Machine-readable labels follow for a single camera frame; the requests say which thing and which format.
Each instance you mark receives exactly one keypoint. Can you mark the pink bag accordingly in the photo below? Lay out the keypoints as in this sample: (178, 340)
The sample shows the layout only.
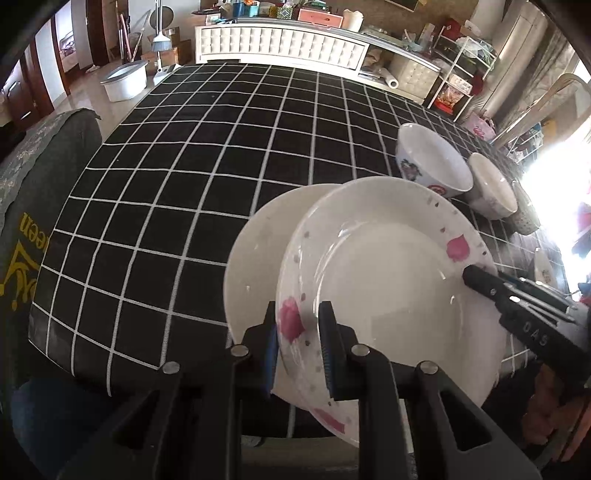
(480, 129)

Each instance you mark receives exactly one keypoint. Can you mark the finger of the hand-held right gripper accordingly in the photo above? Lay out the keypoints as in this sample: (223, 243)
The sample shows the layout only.
(531, 288)
(480, 279)

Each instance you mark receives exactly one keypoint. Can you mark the white ribbed container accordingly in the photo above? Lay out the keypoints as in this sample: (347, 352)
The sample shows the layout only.
(353, 21)

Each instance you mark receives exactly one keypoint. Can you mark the blue broom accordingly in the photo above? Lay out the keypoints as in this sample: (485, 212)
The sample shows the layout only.
(159, 44)

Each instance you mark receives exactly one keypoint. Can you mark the white plate with pink flowers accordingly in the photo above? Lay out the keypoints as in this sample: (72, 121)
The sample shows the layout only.
(392, 286)

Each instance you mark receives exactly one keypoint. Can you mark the white bowl with floral print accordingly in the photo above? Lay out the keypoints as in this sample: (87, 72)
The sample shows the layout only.
(438, 157)

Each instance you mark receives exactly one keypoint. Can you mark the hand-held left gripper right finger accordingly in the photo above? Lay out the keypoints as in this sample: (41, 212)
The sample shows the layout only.
(327, 355)

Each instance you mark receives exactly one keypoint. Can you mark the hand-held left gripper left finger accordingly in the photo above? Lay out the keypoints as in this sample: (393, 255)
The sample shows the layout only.
(270, 353)

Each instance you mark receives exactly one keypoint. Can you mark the pink box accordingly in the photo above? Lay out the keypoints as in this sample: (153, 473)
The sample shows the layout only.
(321, 18)

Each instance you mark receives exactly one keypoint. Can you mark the long white cabinet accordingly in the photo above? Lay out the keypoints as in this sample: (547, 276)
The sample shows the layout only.
(277, 44)

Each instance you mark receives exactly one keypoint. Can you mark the white standing air conditioner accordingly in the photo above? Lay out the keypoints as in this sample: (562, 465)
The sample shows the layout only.
(521, 50)

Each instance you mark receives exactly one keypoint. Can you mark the paper towel roll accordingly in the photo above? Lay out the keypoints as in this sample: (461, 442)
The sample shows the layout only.
(390, 81)

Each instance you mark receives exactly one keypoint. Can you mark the person's right hand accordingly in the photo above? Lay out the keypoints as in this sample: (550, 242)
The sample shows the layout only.
(554, 410)

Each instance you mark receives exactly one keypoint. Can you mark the blue tin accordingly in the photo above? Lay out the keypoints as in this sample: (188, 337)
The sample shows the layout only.
(238, 8)

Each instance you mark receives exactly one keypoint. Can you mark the plain white plate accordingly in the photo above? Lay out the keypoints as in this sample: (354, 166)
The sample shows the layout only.
(258, 267)

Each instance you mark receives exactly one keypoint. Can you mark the cardboard boxes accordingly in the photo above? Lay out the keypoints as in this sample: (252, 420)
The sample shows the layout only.
(180, 50)

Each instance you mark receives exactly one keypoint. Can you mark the light wooden chair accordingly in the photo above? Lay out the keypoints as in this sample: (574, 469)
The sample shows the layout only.
(561, 83)

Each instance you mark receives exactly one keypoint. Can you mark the speckled bowl with dark rim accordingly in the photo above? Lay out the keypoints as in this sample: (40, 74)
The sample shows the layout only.
(526, 217)

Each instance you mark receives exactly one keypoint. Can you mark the red snack box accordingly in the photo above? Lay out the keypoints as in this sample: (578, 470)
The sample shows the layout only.
(448, 99)

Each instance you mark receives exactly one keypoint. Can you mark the black white checked tablecloth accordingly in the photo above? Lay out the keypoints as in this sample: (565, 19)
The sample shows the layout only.
(184, 184)

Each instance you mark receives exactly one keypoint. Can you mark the white plastic tub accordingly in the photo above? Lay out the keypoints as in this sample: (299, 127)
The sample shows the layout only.
(124, 85)

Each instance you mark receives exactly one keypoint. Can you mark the dark blue cloth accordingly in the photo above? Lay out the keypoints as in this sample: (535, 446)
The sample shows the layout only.
(55, 415)

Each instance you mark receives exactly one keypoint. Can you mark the brown wooden door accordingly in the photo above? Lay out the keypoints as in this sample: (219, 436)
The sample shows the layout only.
(41, 78)

